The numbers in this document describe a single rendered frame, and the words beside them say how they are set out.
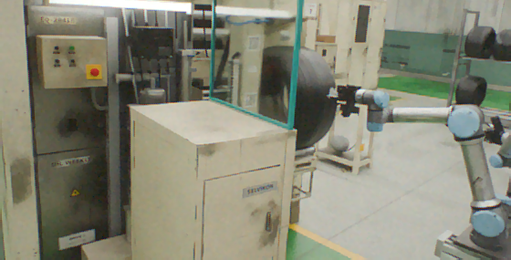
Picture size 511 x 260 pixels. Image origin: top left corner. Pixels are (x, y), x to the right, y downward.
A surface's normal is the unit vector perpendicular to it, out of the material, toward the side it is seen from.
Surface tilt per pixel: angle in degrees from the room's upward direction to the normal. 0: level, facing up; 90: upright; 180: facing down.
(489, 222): 97
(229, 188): 90
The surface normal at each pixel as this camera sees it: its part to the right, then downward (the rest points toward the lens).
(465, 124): -0.62, 0.02
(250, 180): 0.61, 0.22
